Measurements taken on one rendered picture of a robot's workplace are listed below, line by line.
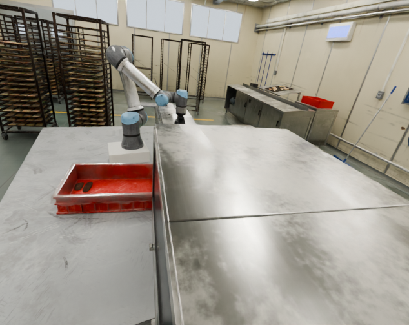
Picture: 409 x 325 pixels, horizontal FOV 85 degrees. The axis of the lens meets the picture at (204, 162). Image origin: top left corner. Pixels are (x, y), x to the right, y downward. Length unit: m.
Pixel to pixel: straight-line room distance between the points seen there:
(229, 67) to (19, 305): 8.76
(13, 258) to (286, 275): 0.94
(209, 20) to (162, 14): 1.55
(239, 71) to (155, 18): 3.38
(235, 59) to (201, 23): 1.68
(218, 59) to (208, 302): 8.80
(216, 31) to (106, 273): 8.49
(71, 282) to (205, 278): 0.69
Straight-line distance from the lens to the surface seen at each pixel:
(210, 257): 0.31
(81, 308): 0.87
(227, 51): 9.04
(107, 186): 1.34
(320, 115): 4.82
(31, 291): 0.96
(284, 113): 4.15
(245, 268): 0.31
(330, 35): 6.14
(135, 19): 8.59
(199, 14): 8.81
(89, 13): 8.72
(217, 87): 9.04
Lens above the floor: 1.54
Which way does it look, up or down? 26 degrees down
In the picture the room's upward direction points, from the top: 7 degrees clockwise
